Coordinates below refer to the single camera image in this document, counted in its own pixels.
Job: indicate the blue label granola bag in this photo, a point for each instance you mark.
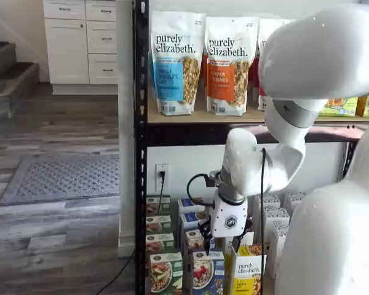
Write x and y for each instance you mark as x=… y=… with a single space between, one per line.
x=172 y=77

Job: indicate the white cabinet door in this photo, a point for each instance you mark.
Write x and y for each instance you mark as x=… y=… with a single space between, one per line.
x=66 y=52

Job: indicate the orange label granola bag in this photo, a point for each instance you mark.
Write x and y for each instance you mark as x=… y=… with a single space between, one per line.
x=227 y=77

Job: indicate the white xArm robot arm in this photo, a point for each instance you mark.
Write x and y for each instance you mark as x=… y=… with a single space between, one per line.
x=319 y=61

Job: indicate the black metal shelf, wooden boards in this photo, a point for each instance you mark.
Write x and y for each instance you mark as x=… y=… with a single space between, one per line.
x=140 y=92

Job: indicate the green apple cinnamon oatmeal box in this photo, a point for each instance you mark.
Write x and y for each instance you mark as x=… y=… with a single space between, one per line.
x=158 y=224
x=160 y=242
x=153 y=205
x=166 y=273

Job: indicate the white speckled carton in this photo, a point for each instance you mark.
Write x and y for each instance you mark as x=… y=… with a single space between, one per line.
x=276 y=219
x=280 y=246
x=295 y=199
x=272 y=201

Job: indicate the white wall outlet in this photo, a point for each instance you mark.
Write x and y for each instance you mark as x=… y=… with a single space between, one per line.
x=157 y=184

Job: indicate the grey patterned door mat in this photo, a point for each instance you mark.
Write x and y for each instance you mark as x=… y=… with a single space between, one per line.
x=64 y=178

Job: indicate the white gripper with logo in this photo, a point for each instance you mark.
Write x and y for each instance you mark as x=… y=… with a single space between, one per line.
x=229 y=219

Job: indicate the blue and white oatmeal box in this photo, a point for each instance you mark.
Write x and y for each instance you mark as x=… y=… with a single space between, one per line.
x=187 y=204
x=193 y=241
x=190 y=218
x=207 y=273

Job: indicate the green Bobo's apple pie box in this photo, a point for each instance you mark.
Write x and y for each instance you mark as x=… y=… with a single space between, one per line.
x=338 y=107

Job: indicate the dark carpeted stairs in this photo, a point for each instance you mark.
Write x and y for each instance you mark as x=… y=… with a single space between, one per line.
x=6 y=70

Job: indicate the white cabinet drawer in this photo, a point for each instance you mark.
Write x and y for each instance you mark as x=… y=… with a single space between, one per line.
x=102 y=30
x=103 y=77
x=64 y=12
x=101 y=15

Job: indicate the white kitchen cabinet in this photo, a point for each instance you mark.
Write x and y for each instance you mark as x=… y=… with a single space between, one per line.
x=67 y=87

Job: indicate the yellow white granola box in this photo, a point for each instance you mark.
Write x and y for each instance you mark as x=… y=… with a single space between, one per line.
x=249 y=273
x=230 y=242

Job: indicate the red label granola bag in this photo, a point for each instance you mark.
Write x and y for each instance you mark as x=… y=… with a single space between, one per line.
x=264 y=33

